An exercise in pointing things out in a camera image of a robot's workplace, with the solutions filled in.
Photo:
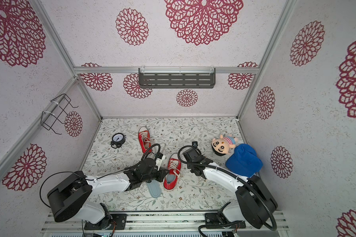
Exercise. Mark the plush doll head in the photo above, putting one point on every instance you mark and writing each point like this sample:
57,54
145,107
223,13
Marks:
222,145

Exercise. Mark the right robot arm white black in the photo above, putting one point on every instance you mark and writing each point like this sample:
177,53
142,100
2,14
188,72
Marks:
254,203

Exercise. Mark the light blue insole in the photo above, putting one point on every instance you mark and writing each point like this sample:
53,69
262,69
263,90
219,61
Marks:
154,188
170,178

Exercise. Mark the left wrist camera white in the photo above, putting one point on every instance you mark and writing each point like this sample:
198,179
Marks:
159,158

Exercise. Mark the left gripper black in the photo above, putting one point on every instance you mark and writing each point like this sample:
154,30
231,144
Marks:
162,174

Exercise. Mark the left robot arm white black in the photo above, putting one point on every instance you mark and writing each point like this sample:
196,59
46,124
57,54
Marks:
70,198

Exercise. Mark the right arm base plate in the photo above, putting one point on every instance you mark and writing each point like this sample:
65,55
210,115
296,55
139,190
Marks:
215,220

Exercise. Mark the aluminium front rail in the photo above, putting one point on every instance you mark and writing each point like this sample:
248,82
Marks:
164,223

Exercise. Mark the black pressure gauge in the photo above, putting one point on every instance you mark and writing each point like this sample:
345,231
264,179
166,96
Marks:
117,140

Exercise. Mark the red canvas sneaker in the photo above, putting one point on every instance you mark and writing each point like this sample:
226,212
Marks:
144,138
174,168

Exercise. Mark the grey wall shelf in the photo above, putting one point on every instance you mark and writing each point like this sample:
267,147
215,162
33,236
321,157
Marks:
181,79

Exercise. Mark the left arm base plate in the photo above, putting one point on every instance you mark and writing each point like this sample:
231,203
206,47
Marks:
115,221

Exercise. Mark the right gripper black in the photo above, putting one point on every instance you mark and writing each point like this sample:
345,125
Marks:
191,155

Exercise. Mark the blue cap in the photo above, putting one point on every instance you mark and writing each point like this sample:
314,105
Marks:
244,161

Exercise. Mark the black wire wall rack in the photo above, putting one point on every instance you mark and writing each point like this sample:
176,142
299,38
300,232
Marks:
50,117

